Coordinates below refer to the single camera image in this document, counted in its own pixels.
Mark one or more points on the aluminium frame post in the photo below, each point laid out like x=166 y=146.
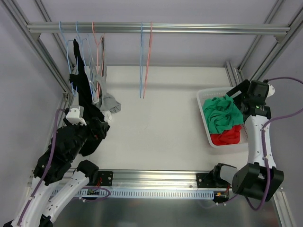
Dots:
x=266 y=55
x=31 y=87

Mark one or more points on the right aluminium frame post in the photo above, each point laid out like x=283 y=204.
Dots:
x=266 y=55

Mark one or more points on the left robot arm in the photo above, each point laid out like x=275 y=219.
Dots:
x=40 y=208

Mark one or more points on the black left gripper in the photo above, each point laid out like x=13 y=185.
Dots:
x=95 y=126

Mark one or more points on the green tank top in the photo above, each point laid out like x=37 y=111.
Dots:
x=221 y=114

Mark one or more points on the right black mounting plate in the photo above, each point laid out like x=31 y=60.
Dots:
x=207 y=180

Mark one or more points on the black mounting plate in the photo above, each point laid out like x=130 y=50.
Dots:
x=104 y=178
x=207 y=180

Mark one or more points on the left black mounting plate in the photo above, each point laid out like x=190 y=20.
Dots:
x=104 y=178

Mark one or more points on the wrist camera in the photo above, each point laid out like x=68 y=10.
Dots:
x=271 y=89
x=74 y=116

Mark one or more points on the left aluminium frame post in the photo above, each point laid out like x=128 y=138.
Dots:
x=31 y=87

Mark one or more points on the red tank top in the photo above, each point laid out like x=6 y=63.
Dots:
x=228 y=137

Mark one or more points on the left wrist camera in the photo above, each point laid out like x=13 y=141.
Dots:
x=74 y=116

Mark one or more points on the blue hanger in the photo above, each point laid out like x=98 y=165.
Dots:
x=88 y=63
x=70 y=65
x=141 y=62

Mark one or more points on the white slotted cable duct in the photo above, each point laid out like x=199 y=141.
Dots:
x=146 y=193

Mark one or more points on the pink plastic hanger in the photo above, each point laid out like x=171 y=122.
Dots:
x=148 y=60

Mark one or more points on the blue hanger under black top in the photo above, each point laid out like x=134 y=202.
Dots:
x=70 y=65

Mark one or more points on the blue hanger under white top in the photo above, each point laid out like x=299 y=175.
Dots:
x=88 y=63

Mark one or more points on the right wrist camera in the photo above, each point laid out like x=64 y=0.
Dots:
x=271 y=89

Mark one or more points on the aluminium hanging rail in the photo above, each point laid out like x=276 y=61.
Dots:
x=157 y=28

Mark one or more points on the pink hanger under grey top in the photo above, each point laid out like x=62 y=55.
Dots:
x=98 y=43

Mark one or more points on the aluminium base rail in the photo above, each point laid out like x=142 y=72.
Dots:
x=154 y=179

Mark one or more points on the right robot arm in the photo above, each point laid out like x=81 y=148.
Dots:
x=259 y=178

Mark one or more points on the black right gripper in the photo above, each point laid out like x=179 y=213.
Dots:
x=238 y=92

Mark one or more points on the black tank top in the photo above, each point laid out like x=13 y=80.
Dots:
x=81 y=83

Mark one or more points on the grey tank top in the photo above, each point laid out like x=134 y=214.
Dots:
x=106 y=101

